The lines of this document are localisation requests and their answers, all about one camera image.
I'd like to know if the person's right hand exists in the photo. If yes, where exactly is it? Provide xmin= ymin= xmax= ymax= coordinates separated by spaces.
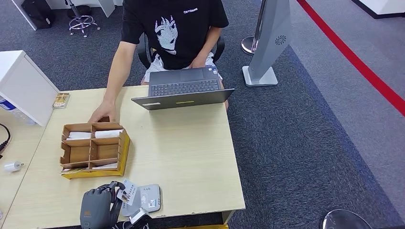
xmin=88 ymin=100 xmax=117 ymax=124

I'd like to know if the person's left hand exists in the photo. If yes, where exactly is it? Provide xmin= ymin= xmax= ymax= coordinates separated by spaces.
xmin=189 ymin=52 xmax=210 ymax=69

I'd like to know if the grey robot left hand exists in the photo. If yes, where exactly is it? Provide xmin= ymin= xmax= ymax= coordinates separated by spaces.
xmin=79 ymin=181 xmax=126 ymax=229

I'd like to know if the white ID card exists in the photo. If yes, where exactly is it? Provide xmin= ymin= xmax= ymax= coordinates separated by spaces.
xmin=116 ymin=179 xmax=139 ymax=207

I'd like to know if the brown cardboard divider box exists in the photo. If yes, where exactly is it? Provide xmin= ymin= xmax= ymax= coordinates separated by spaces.
xmin=59 ymin=121 xmax=131 ymax=180

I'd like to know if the person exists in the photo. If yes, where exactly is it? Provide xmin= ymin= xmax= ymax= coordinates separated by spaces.
xmin=88 ymin=0 xmax=229 ymax=124

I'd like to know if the gold card pack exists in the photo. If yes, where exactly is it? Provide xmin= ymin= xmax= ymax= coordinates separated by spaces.
xmin=52 ymin=92 xmax=71 ymax=110

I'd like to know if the grey card reader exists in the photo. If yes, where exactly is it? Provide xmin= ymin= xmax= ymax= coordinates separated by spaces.
xmin=121 ymin=184 xmax=162 ymax=218

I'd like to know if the dark grey laptop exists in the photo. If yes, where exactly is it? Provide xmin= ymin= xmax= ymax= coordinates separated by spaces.
xmin=131 ymin=66 xmax=235 ymax=111

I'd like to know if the black office chair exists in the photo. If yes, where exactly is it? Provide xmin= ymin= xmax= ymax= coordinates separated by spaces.
xmin=137 ymin=31 xmax=226 ymax=70

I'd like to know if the grey kiosk stand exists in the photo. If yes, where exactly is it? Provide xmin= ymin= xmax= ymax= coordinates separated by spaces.
xmin=242 ymin=0 xmax=292 ymax=87

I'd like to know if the white cabinet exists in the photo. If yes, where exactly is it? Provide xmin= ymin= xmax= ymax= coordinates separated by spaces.
xmin=0 ymin=50 xmax=60 ymax=127

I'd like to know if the chrome stool base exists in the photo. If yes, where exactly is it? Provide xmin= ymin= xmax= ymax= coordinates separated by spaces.
xmin=64 ymin=0 xmax=101 ymax=38

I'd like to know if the clear water bottle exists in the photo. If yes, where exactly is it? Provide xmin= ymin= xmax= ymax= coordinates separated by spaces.
xmin=0 ymin=96 xmax=36 ymax=126

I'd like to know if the white charger plug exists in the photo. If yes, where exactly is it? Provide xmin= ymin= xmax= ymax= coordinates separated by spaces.
xmin=3 ymin=161 xmax=25 ymax=173

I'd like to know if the white desk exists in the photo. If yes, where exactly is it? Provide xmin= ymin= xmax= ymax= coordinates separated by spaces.
xmin=11 ymin=0 xmax=124 ymax=31

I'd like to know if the yellow box edge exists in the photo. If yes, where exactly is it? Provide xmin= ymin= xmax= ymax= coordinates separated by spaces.
xmin=168 ymin=224 xmax=229 ymax=229

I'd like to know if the black bag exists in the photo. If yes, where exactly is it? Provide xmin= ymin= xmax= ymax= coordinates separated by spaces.
xmin=21 ymin=0 xmax=56 ymax=30

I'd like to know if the red floor tape line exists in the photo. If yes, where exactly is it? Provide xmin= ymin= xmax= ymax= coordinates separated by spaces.
xmin=296 ymin=0 xmax=405 ymax=117

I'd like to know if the white platform black base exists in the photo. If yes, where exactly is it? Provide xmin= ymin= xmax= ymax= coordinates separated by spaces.
xmin=350 ymin=0 xmax=405 ymax=20

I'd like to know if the chrome dome base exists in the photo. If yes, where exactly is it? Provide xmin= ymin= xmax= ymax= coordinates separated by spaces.
xmin=320 ymin=209 xmax=373 ymax=229

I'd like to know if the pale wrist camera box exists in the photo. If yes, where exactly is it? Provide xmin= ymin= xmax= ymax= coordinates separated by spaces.
xmin=129 ymin=208 xmax=152 ymax=226

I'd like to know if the chrome stanchion post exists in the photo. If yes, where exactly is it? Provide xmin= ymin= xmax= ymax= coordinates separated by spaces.
xmin=241 ymin=0 xmax=269 ymax=56

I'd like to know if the black cable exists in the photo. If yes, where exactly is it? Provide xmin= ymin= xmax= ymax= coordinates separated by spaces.
xmin=0 ymin=123 xmax=11 ymax=160

